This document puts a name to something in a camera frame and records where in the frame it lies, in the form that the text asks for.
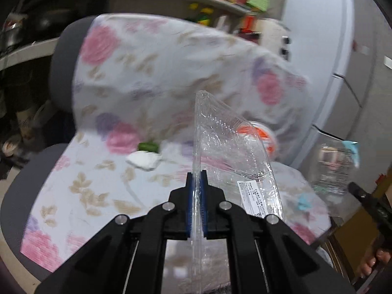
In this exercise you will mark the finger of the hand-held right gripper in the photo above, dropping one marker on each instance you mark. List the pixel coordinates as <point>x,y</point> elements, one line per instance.
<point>356,190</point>

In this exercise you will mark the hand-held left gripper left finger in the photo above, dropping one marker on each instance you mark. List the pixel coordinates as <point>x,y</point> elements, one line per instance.
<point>190,205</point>

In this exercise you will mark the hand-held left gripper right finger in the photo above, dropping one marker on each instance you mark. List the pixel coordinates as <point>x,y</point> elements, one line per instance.
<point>204,205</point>

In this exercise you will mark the clear plastic bag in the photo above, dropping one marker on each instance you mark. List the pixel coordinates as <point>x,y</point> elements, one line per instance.
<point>332,165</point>

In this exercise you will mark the clear plastic container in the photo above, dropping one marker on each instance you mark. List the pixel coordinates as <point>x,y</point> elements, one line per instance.
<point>226,147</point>

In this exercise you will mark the person's right hand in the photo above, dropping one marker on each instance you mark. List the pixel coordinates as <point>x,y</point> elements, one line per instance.
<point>369,265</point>

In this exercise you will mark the yellow wooden board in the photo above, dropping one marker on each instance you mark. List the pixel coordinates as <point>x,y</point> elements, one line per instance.
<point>352,229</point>

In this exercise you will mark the white crumpled tissue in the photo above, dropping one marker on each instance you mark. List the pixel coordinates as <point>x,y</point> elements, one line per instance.
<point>144,159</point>

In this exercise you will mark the green crumpled wrapper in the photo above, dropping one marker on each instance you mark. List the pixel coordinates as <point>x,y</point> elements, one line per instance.
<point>148,146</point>

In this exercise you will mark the orange instant noodle cup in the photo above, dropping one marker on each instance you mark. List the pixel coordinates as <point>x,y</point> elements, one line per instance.
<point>266,134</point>

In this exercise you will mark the floral printed cloth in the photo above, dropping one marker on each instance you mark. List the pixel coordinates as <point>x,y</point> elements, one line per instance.
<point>137,67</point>

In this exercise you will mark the white refrigerator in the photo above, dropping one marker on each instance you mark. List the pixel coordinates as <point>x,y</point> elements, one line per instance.
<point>318,36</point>

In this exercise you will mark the white air fryer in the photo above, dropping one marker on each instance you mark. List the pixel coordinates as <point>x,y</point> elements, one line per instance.
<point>272,36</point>

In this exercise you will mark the yellow green bottle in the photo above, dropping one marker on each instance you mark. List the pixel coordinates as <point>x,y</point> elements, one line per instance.
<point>204,17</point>

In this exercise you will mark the grey office chair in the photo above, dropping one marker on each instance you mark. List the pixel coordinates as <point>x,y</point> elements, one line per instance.
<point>61,67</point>

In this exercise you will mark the white kitchen counter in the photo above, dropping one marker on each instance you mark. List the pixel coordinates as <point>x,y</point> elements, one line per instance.
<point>24,53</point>

